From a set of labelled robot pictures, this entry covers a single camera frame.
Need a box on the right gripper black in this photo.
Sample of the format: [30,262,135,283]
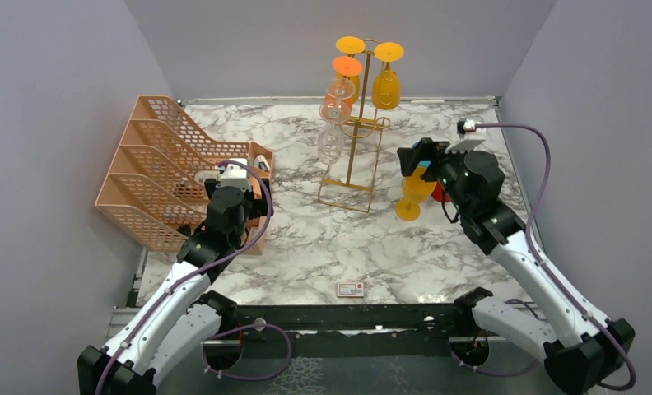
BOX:
[398,137,475,215]

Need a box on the yellow wine glass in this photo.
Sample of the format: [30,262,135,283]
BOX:
[394,165,437,221]
[371,42,405,110]
[336,36,366,56]

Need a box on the red wine glass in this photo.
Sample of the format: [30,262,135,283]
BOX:
[431,183,450,203]

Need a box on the clear wine glass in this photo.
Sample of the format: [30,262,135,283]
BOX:
[317,98,352,165]

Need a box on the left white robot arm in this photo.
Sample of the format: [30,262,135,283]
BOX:
[77,179,273,394]

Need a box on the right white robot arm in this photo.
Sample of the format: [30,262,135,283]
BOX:
[397,138,636,394]

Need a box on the gold wine glass rack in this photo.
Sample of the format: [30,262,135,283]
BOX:
[317,39,390,213]

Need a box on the orange wine glass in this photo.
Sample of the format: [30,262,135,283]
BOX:
[325,55,363,107]

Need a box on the peach plastic file organizer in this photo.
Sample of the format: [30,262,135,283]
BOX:
[95,95,273,253]

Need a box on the small red white card box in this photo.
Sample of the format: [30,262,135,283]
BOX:
[336,282,365,298]

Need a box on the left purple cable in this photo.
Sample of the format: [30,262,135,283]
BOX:
[94,159,293,395]

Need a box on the purple cable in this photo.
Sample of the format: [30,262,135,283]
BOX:
[94,159,293,395]
[449,123,638,393]

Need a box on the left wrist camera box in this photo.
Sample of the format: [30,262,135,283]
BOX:
[217,158,253,192]

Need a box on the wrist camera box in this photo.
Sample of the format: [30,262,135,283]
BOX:
[217,158,253,192]
[445,118,487,154]

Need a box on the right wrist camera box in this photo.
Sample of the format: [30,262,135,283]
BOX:
[445,118,487,154]

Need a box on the black mounting rail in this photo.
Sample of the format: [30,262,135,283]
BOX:
[202,303,480,361]

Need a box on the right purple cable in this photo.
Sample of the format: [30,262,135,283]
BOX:
[449,123,638,393]

